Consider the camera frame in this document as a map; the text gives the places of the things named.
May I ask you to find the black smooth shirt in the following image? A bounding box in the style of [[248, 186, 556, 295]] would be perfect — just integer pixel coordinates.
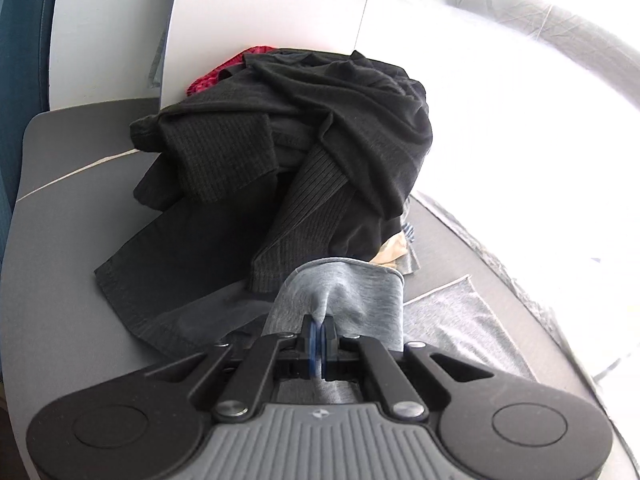
[[245, 49, 434, 261]]

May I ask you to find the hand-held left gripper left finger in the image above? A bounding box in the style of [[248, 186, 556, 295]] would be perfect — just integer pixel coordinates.
[[142, 314, 321, 423]]

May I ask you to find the blue panel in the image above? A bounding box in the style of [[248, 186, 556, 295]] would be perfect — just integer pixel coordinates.
[[0, 0, 63, 261]]

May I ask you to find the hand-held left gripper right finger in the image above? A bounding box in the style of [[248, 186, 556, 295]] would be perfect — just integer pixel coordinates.
[[320, 314, 496, 421]]

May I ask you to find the white printed curtain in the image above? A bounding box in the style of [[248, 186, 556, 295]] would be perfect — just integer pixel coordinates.
[[355, 0, 640, 386]]

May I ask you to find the beige garment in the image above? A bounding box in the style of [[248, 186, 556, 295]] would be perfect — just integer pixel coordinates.
[[370, 232, 411, 266]]

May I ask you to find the grey shirt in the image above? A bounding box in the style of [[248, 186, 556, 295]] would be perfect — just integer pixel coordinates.
[[265, 257, 538, 406]]

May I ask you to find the white board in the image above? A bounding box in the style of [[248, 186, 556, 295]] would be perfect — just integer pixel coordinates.
[[159, 0, 379, 98]]

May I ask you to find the black ribbed sweater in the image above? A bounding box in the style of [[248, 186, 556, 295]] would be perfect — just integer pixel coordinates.
[[94, 67, 361, 361]]

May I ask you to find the white cable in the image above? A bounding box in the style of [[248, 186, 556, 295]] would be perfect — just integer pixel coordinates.
[[15, 147, 151, 203]]

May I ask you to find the grey cloth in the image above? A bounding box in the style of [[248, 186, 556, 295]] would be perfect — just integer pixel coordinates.
[[395, 240, 422, 276]]

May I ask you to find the red garment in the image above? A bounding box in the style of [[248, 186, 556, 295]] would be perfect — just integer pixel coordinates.
[[186, 46, 278, 98]]

